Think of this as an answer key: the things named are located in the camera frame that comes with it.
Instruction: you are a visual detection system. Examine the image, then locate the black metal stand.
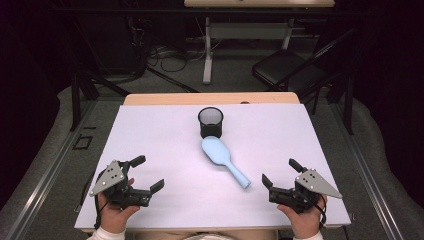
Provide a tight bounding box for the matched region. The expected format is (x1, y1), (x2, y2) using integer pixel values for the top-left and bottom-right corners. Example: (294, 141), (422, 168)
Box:
(344, 74), (354, 135)
(69, 71), (131, 132)

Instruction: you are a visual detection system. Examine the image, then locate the bundle of floor cables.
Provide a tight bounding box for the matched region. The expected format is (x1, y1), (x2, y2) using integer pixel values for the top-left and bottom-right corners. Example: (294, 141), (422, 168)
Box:
(146, 44), (204, 94)

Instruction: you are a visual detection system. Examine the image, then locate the metal floor rail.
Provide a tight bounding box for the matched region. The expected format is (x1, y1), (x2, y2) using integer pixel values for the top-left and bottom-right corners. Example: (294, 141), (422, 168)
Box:
(328, 99), (404, 240)
(4, 99), (98, 240)

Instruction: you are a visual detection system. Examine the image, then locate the left hand-held gripper black cable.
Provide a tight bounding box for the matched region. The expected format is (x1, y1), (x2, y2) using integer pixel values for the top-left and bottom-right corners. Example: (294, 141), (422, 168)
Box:
(94, 194), (109, 231)

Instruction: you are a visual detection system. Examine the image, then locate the right hand-held gripper black cable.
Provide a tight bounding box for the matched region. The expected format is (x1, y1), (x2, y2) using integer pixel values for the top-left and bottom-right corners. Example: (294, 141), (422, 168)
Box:
(306, 191), (328, 229)

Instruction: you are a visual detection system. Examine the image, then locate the wooden table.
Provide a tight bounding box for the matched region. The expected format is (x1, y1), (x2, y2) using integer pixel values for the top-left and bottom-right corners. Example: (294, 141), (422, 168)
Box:
(81, 92), (348, 234)

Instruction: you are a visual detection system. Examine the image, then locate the white frame desk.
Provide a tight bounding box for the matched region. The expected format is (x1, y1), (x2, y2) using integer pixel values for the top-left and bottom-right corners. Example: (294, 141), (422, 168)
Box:
(184, 0), (336, 85)

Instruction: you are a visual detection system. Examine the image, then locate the black mesh cup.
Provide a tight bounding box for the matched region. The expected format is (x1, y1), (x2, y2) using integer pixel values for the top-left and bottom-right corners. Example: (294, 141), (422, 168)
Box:
(197, 106), (224, 139)

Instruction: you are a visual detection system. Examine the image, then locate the person's left hand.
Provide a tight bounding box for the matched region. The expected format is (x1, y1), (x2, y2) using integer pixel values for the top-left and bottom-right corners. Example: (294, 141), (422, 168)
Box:
(97, 192), (141, 234)

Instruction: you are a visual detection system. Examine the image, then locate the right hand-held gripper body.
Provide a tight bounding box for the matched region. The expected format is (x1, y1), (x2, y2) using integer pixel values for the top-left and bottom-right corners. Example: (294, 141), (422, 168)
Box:
(269, 168), (343, 214)

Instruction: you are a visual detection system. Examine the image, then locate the person's right hand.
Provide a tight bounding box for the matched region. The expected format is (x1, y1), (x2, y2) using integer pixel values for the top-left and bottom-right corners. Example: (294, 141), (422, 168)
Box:
(277, 196), (328, 239)

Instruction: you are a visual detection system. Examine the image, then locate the black folding chair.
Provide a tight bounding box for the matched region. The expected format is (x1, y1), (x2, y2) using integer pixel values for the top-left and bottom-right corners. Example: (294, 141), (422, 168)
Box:
(251, 28), (356, 116)

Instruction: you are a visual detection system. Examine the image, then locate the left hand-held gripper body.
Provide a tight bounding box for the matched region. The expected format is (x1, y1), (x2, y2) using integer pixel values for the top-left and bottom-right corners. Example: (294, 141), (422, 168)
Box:
(89, 160), (153, 210)

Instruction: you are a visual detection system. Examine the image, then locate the light blue plastic spoon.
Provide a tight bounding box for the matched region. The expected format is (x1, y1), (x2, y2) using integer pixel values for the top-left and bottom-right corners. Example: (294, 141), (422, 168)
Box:
(201, 135), (252, 190)

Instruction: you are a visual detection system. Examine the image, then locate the hand-held gripper black cable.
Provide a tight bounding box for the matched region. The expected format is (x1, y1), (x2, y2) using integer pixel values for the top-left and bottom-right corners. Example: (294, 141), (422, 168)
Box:
(94, 194), (109, 231)
(306, 191), (328, 229)

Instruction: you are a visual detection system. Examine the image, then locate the white table cover sheet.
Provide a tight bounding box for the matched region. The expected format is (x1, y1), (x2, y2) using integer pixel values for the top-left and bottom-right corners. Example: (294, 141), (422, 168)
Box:
(73, 103), (352, 231)

